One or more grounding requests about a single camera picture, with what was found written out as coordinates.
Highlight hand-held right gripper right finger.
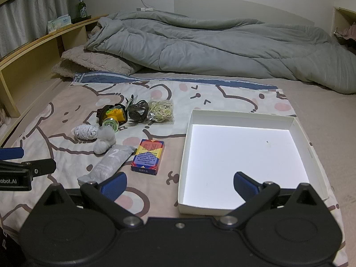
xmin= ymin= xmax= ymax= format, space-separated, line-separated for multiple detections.
xmin=218 ymin=172 xmax=326 ymax=230

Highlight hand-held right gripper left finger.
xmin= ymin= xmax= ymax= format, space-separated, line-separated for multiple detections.
xmin=33 ymin=172 xmax=144 ymax=230

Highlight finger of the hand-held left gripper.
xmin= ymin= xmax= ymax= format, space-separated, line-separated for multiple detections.
xmin=0 ymin=158 xmax=57 ymax=177
xmin=0 ymin=147 xmax=25 ymax=161

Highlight grey soft packet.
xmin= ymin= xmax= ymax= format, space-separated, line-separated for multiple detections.
xmin=77 ymin=144 xmax=137 ymax=185

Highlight white cardboard box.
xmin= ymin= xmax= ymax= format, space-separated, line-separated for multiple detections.
xmin=177 ymin=109 xmax=330 ymax=217

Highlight colourful card box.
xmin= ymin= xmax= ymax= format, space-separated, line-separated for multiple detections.
xmin=131 ymin=139 xmax=165 ymax=176

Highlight grey sock roll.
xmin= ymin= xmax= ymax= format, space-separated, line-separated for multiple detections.
xmin=93 ymin=126 xmax=117 ymax=155

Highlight white patterned sock roll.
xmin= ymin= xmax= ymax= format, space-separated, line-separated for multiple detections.
xmin=72 ymin=124 xmax=99 ymax=142

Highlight yellow headlamp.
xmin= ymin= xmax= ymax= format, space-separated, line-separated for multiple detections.
xmin=96 ymin=103 xmax=128 ymax=131

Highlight black cable bundle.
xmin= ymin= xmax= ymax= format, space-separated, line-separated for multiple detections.
xmin=126 ymin=100 xmax=152 ymax=124

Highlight green plastic clip tool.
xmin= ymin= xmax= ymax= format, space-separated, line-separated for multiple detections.
xmin=125 ymin=95 xmax=140 ymax=109

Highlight bag of rubber bands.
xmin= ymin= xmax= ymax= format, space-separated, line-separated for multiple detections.
xmin=146 ymin=99 xmax=175 ymax=125

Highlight printed bear blanket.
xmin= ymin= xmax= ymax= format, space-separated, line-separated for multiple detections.
xmin=0 ymin=72 xmax=349 ymax=267

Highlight beige bed sheet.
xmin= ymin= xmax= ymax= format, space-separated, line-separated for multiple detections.
xmin=0 ymin=72 xmax=356 ymax=267

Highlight wooden headboard shelf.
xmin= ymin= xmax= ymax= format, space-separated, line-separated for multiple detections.
xmin=0 ymin=14 xmax=109 ymax=119

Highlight beige fluffy pillow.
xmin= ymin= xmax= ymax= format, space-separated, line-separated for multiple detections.
xmin=51 ymin=44 xmax=145 ymax=78

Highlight grey curtain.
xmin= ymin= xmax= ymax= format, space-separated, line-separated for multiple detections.
xmin=0 ymin=0 xmax=70 ymax=59

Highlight tissue pack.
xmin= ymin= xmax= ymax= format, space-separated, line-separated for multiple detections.
xmin=47 ymin=15 xmax=72 ymax=32

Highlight beige plush toy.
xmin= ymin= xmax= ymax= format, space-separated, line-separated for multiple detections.
xmin=87 ymin=25 xmax=102 ymax=40

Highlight grey duvet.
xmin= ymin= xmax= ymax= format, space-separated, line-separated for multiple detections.
xmin=85 ymin=10 xmax=356 ymax=94

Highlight pink clothes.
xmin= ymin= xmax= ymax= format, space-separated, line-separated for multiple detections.
xmin=335 ymin=22 xmax=356 ymax=41

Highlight wooden side shelf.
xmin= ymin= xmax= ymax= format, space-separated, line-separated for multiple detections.
xmin=333 ymin=7 xmax=356 ymax=48

